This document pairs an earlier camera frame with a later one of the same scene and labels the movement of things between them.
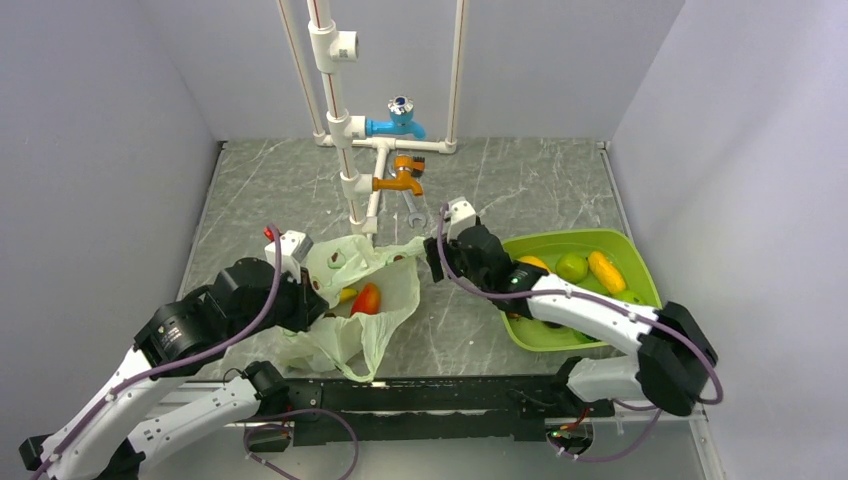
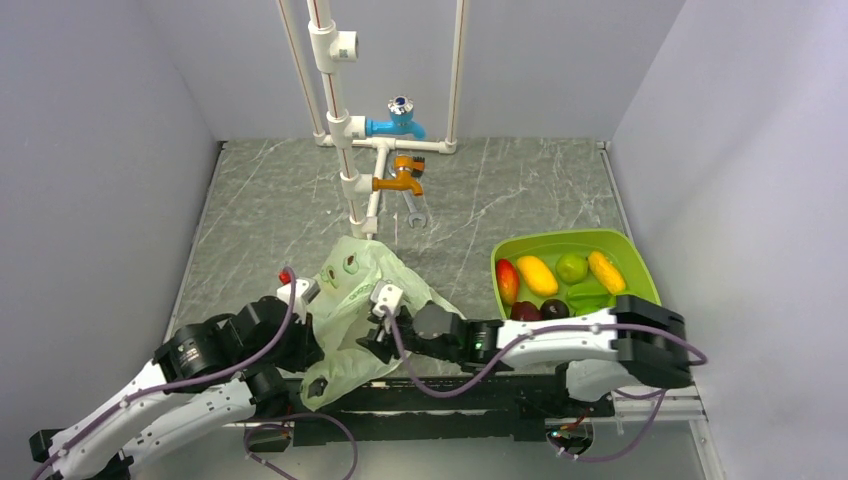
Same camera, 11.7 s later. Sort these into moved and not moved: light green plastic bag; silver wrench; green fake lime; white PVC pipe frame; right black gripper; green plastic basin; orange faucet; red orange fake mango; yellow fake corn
Moved: red orange fake mango; right black gripper; light green plastic bag
Not moved: white PVC pipe frame; yellow fake corn; green fake lime; green plastic basin; silver wrench; orange faucet
